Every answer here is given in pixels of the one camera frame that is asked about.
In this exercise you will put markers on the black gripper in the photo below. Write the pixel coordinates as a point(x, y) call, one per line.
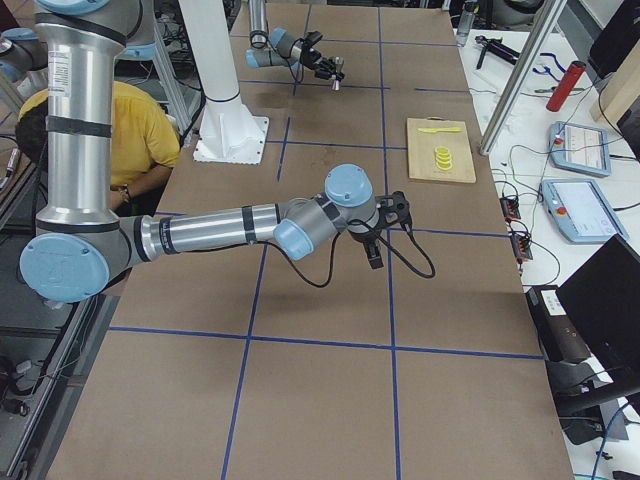
point(362, 236)
point(316, 62)

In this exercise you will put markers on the steel jigger measuring cup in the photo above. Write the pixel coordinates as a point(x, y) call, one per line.
point(336, 85)

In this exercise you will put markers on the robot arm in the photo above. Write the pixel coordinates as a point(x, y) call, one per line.
point(107, 143)
point(279, 48)

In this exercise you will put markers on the bamboo cutting board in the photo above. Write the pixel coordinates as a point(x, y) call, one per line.
point(422, 157)

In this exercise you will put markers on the yellow plastic knife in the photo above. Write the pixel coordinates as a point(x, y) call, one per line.
point(436, 130)

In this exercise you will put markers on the person in yellow shirt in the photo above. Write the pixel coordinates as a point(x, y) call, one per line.
point(145, 149)

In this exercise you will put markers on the black small pc box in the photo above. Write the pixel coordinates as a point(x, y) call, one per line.
point(559, 337)

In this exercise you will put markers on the teach pendant near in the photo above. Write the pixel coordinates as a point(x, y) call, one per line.
point(580, 211)

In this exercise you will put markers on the teach pendant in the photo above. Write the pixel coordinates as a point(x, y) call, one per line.
point(580, 149)
point(580, 211)

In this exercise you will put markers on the teach pendant far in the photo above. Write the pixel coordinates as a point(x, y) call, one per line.
point(580, 149)

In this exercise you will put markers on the black computer monitor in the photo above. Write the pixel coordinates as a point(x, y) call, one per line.
point(601, 299)

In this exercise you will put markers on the red cylinder bottle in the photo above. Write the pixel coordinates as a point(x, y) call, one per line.
point(566, 85)

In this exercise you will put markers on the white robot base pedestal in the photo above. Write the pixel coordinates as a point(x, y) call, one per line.
point(228, 132)

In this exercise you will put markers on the aluminium frame post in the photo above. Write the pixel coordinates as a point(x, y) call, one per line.
point(543, 26)

